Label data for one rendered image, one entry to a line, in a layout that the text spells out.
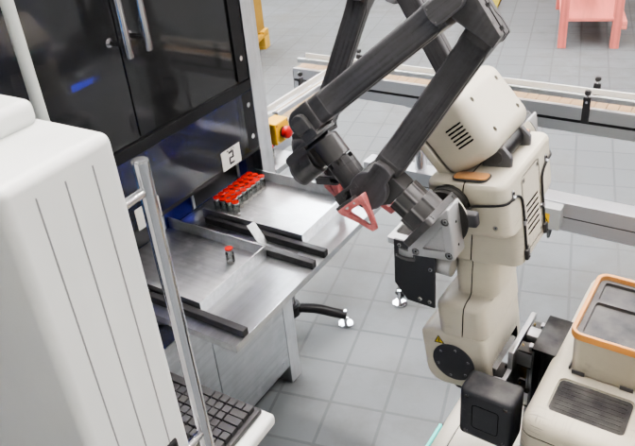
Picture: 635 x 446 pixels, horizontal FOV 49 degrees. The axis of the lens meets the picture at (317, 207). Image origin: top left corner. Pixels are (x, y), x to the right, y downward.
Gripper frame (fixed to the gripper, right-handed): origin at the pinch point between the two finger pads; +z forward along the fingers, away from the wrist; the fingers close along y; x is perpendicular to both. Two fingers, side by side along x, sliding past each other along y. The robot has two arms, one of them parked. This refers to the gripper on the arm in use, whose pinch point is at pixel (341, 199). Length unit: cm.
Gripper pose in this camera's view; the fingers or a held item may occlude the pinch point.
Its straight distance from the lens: 195.8
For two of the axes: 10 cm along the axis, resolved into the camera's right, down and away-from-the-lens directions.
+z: 2.3, 8.7, 4.3
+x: -5.1, 4.8, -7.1
